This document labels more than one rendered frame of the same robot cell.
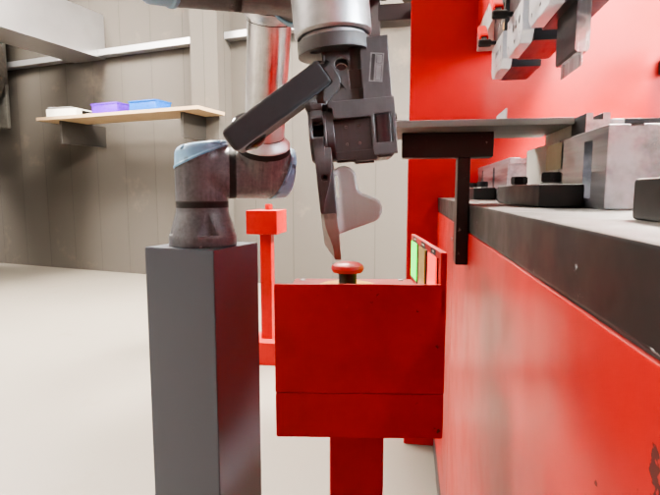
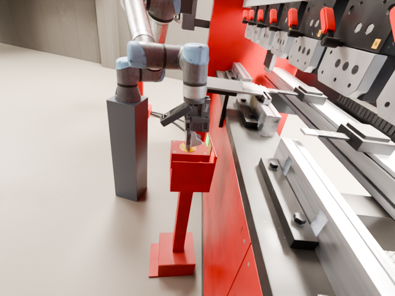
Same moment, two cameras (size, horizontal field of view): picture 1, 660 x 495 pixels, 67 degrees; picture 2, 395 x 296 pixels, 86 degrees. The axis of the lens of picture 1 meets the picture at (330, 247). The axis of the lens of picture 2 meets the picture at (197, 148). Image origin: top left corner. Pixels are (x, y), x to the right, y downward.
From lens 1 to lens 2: 0.42 m
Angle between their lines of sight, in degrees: 29
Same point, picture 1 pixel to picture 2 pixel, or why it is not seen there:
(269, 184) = (154, 78)
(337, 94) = (194, 113)
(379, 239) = not seen: hidden behind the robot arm
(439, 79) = (224, 17)
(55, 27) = not seen: outside the picture
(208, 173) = (131, 74)
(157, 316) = (112, 124)
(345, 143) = (194, 127)
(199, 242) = (128, 100)
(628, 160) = (269, 124)
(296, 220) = not seen: hidden behind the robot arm
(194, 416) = (127, 156)
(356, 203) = (195, 141)
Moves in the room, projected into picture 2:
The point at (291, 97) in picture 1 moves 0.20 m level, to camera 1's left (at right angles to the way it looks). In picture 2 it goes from (180, 114) to (116, 110)
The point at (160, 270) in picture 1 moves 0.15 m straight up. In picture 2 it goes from (113, 109) to (111, 83)
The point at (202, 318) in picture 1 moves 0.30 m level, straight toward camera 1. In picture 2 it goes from (130, 128) to (139, 156)
